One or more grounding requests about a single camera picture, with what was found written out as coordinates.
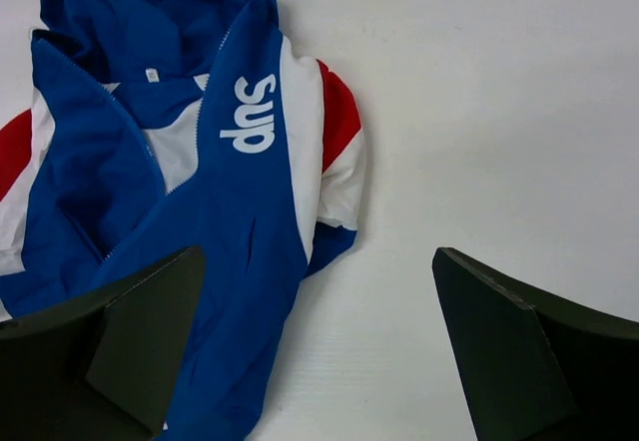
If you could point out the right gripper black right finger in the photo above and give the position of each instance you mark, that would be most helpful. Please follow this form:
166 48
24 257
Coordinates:
534 365

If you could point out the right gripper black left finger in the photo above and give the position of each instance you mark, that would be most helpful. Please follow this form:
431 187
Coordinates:
103 365

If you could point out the blue white red jacket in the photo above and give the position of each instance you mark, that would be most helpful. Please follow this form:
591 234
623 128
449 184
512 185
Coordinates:
160 124

